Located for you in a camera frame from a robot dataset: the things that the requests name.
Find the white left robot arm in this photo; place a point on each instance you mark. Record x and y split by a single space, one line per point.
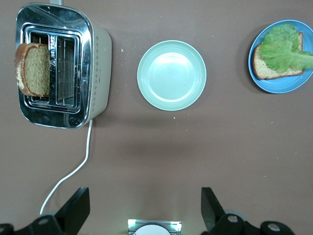
152 231

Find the blue round plate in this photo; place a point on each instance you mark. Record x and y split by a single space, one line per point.
281 84

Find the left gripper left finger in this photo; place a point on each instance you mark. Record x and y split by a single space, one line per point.
73 210

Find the beige chrome toaster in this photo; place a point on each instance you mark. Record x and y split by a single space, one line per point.
100 73

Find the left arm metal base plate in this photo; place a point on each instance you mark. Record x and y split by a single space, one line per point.
146 222

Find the brown bread slice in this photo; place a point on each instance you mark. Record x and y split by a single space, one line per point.
36 71
262 71

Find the light green round plate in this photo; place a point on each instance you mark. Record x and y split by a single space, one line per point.
171 76

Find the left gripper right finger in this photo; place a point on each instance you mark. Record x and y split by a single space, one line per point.
210 210

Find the green lettuce leaf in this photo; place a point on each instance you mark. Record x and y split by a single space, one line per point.
281 49

